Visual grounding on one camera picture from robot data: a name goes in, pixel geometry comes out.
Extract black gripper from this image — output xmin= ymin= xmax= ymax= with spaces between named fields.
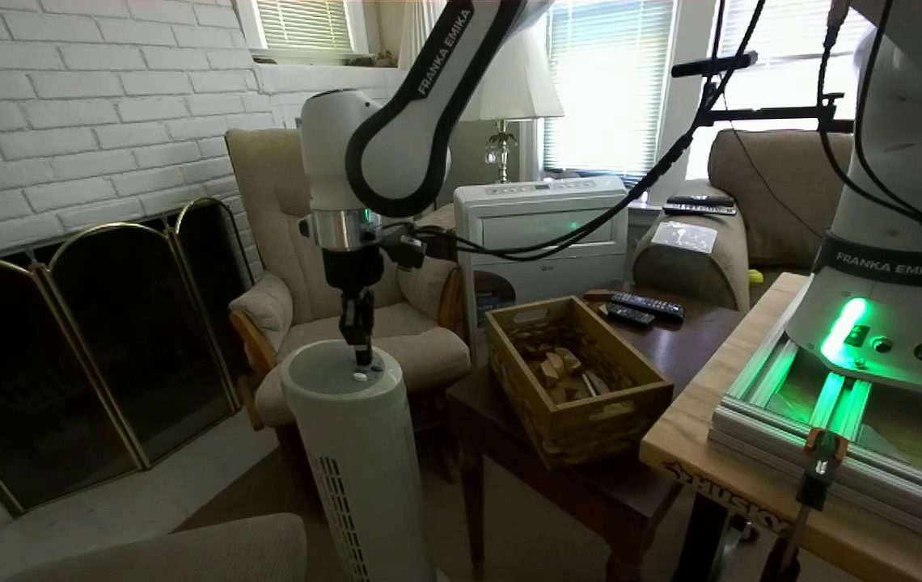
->
xmin=317 ymin=243 xmax=389 ymax=373

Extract white tower fan device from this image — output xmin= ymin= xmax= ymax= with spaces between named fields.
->
xmin=277 ymin=335 xmax=435 ymax=582

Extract beige upholstered armchair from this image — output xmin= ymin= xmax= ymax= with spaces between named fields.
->
xmin=222 ymin=126 xmax=476 ymax=432

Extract white air conditioner unit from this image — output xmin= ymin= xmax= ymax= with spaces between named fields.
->
xmin=448 ymin=174 xmax=633 ymax=349

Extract wood pieces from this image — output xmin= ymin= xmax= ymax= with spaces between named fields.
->
xmin=510 ymin=329 xmax=613 ymax=403

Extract black brass fireplace screen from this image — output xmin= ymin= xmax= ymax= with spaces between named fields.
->
xmin=0 ymin=194 xmax=259 ymax=517

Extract wooden crate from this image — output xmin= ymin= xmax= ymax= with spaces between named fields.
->
xmin=482 ymin=294 xmax=680 ymax=468

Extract black remote control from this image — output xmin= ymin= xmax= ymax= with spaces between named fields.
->
xmin=593 ymin=300 xmax=660 ymax=333
xmin=612 ymin=288 xmax=688 ymax=324

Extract dark wooden side table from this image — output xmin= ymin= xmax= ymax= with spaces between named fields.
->
xmin=441 ymin=288 xmax=747 ymax=582

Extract table lamp with white shade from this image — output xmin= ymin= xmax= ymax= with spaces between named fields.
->
xmin=463 ymin=25 xmax=565 ymax=188

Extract light wooden robot table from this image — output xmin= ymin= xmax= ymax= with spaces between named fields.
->
xmin=638 ymin=267 xmax=922 ymax=582

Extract dark flat gadget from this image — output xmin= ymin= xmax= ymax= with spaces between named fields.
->
xmin=660 ymin=188 xmax=740 ymax=221

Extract beige sofa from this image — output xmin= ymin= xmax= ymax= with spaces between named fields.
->
xmin=631 ymin=126 xmax=861 ymax=311

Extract metal robot mounting plate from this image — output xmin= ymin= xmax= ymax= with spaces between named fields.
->
xmin=708 ymin=321 xmax=922 ymax=560

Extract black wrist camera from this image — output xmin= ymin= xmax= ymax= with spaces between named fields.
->
xmin=377 ymin=221 xmax=463 ymax=276

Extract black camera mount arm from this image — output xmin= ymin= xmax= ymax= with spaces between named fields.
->
xmin=671 ymin=47 xmax=848 ymax=136

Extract black cable plug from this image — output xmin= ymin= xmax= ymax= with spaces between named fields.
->
xmin=797 ymin=427 xmax=848 ymax=512

